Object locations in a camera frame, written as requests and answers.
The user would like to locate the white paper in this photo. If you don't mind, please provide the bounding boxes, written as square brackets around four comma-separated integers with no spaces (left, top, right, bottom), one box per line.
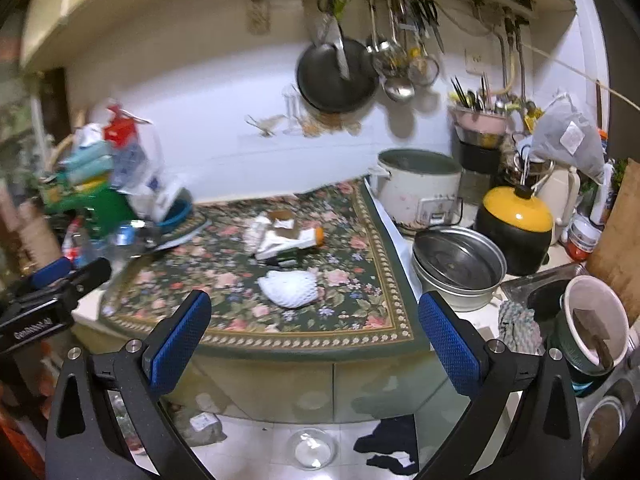
[243,212,272,255]

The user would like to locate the white foam fruit net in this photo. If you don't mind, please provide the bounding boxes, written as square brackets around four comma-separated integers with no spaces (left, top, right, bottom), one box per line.
[257,271,319,310]

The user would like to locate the torn brown cardboard piece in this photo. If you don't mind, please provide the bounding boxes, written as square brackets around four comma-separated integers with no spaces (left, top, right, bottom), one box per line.
[267,209,300,240]

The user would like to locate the orange peel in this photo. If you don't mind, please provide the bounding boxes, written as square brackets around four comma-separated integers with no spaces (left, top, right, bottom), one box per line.
[314,228,324,246]

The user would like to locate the clear plastic water bottle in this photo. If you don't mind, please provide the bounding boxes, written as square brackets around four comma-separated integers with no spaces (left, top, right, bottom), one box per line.
[62,216,107,269]

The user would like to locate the checkered dish cloth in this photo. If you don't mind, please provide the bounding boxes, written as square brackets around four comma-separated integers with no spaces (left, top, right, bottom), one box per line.
[498,299,544,356]

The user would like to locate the dark cloth on floor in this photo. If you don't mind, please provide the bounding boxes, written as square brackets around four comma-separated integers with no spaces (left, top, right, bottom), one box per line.
[354,415,419,476]

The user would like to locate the white appliance box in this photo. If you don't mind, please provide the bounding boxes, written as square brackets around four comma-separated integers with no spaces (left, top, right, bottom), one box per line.
[139,177,184,223]

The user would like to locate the teal tissue packs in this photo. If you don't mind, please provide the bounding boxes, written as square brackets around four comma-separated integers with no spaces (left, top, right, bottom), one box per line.
[62,140,114,185]

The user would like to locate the clear plastic bag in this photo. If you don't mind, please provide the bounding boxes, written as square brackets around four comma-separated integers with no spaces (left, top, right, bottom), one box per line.
[110,117,164,191]

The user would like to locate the blue plastic bowl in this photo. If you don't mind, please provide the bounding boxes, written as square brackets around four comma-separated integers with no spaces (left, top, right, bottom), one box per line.
[157,198,192,234]

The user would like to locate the stainless steel basin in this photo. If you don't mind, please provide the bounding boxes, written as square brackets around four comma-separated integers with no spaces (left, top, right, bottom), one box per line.
[411,226,508,312]

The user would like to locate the wooden cutting board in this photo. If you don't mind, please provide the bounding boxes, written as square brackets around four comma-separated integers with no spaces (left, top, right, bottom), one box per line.
[587,159,640,325]

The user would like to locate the floral green tablecloth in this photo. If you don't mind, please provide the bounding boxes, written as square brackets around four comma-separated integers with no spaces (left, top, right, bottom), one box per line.
[100,179,427,360]

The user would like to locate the yellow lid black pot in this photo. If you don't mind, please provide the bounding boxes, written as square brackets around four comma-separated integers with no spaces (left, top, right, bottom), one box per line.
[474,184,554,276]

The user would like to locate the glass bowl on floor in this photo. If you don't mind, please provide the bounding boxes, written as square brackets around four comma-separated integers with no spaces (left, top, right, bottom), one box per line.
[285,428,337,471]

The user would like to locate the white flat box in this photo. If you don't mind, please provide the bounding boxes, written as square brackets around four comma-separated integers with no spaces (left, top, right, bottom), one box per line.
[254,228,316,261]

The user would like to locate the cream electric kettle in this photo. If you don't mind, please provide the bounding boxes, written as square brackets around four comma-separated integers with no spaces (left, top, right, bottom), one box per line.
[536,165,580,244]

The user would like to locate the white rice cooker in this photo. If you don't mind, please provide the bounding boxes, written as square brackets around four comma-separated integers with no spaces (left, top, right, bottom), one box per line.
[368,148,462,236]

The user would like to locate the grey mesh bag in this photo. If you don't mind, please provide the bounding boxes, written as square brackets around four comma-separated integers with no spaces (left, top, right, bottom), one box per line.
[530,92,604,184]

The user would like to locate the pink utensil holder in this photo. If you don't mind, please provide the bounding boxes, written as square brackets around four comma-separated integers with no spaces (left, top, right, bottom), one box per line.
[449,106,506,134]

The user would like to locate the black hanging frying pan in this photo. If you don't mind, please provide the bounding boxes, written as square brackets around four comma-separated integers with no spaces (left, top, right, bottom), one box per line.
[296,38,378,114]

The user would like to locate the hanging steel ladle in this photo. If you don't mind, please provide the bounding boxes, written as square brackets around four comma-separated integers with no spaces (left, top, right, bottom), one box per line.
[384,0,416,104]

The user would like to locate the hanging mesh strainer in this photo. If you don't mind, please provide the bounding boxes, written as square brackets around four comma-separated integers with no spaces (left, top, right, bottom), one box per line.
[408,32,440,87]

